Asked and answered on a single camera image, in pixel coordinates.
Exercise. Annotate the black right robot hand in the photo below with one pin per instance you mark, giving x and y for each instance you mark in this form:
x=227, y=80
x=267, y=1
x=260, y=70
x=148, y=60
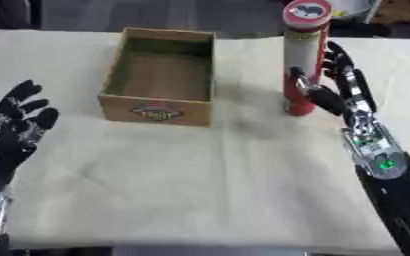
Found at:
x=348, y=86

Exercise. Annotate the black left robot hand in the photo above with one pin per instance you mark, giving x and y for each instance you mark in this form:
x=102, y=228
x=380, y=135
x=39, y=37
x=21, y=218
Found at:
x=13, y=133

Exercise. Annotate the red white tall bottle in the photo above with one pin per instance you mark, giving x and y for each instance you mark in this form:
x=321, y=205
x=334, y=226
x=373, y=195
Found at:
x=303, y=56

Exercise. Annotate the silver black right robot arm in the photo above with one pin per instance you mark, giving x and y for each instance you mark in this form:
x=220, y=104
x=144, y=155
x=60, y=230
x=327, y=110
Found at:
x=392, y=180

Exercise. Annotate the tan cardboard box green inside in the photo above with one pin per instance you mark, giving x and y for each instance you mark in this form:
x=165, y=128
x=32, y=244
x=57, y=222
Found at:
x=162, y=78

